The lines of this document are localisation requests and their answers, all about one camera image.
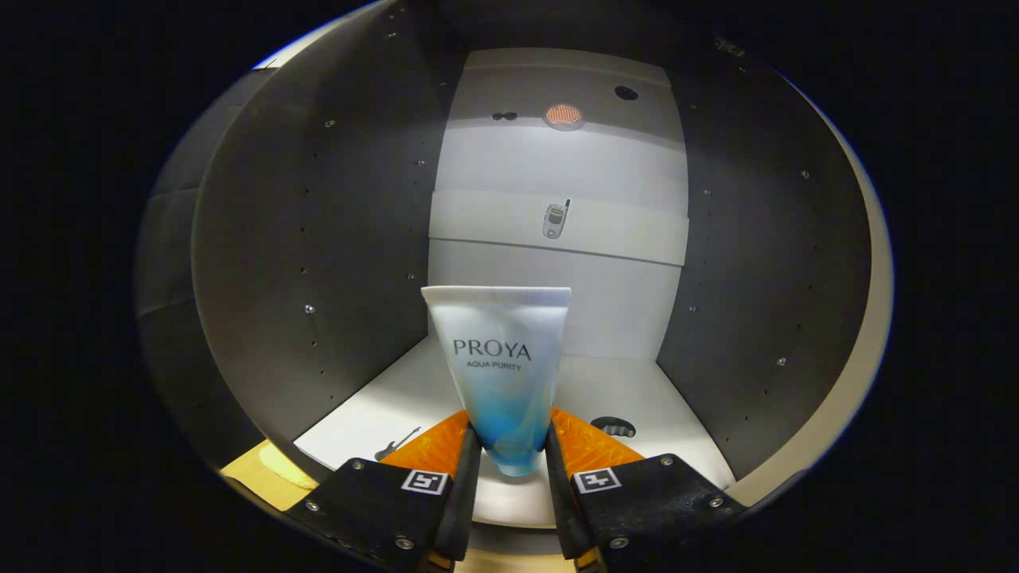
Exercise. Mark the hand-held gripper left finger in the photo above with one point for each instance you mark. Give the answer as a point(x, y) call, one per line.
point(374, 509)

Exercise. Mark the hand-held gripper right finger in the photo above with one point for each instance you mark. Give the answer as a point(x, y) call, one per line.
point(661, 501)

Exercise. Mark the white blue cosmetic tube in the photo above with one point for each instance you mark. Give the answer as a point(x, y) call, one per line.
point(501, 382)

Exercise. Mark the round cabinet light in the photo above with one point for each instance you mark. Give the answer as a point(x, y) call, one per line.
point(564, 116)

